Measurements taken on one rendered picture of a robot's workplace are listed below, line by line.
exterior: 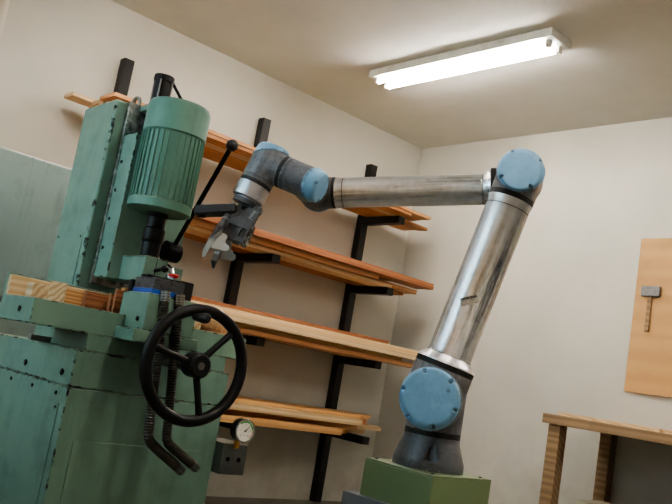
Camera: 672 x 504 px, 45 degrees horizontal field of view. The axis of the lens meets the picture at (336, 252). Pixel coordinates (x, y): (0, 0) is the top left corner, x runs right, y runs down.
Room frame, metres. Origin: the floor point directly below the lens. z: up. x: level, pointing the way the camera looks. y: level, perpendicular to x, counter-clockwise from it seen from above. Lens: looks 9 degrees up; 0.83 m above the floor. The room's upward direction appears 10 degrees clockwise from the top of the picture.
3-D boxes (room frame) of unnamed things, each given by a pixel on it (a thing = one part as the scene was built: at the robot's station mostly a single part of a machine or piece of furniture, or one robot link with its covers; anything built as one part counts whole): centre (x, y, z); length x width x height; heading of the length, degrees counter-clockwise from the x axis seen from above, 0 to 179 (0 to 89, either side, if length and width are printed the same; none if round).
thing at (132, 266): (2.22, 0.51, 1.03); 0.14 x 0.07 x 0.09; 40
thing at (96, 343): (2.15, 0.46, 0.82); 0.40 x 0.21 x 0.04; 130
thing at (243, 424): (2.21, 0.17, 0.65); 0.06 x 0.04 x 0.08; 130
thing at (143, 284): (2.03, 0.40, 0.99); 0.13 x 0.11 x 0.06; 130
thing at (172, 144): (2.20, 0.50, 1.35); 0.18 x 0.18 x 0.31
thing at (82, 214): (2.42, 0.69, 1.16); 0.22 x 0.22 x 0.72; 40
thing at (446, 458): (2.21, -0.34, 0.70); 0.19 x 0.19 x 0.10
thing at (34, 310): (2.09, 0.47, 0.87); 0.61 x 0.30 x 0.06; 130
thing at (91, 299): (2.16, 0.52, 0.92); 0.25 x 0.02 x 0.05; 130
